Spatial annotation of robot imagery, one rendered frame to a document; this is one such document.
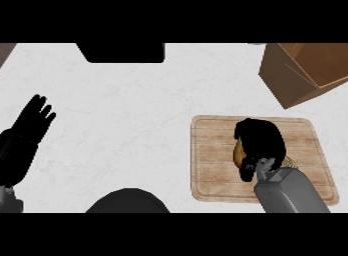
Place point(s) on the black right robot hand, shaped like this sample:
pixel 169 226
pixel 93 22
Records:
pixel 259 141

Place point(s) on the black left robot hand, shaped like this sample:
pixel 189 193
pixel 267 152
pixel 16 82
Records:
pixel 19 146

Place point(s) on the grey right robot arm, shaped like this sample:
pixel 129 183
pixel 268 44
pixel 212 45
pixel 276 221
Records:
pixel 289 191

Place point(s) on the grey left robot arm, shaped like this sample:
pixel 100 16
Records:
pixel 1 200

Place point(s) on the pale wooden cutting board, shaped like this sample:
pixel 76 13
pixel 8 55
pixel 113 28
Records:
pixel 214 160

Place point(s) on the brown cardboard box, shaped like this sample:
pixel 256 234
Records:
pixel 310 71

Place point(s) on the dark round object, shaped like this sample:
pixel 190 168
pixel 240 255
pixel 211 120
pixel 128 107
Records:
pixel 127 201

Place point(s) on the black appliance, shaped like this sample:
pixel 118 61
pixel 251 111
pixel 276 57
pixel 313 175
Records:
pixel 122 52

